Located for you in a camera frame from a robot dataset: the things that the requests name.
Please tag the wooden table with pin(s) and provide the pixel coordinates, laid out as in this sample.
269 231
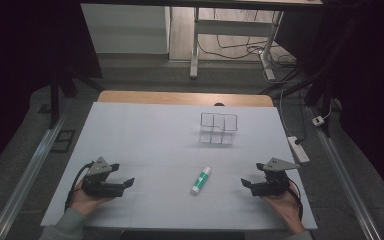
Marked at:
180 98

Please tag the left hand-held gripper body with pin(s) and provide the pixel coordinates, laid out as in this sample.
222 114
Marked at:
97 180

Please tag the white table cover sheet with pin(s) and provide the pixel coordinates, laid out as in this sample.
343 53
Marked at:
153 143

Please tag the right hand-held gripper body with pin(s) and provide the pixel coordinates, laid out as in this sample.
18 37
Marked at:
275 180

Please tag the person's right hand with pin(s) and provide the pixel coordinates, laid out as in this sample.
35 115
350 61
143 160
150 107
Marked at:
285 206

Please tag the metal floor rail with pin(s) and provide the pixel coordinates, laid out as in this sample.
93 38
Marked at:
343 180
23 180

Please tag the small white adapter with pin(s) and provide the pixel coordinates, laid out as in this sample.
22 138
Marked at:
318 120

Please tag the black stand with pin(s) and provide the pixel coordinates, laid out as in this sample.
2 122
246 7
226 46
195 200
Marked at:
55 96

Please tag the white power strip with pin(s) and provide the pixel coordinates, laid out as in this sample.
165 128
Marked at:
298 149

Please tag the clear acrylic compartment organiser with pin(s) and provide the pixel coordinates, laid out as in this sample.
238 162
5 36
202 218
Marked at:
218 128

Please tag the person's left hand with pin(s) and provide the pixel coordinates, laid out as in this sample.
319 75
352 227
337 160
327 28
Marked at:
86 201

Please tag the dark floor hatch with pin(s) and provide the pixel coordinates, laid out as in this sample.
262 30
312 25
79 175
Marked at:
63 140

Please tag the dark curtain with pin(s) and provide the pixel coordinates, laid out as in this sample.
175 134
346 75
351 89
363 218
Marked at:
16 66
373 83

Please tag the white desk frame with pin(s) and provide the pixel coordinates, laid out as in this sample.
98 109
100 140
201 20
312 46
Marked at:
233 28

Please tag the white cabinet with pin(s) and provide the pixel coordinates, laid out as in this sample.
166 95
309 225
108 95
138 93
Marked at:
123 28

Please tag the white green glue stick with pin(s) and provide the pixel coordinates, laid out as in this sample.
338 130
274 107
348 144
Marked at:
200 181

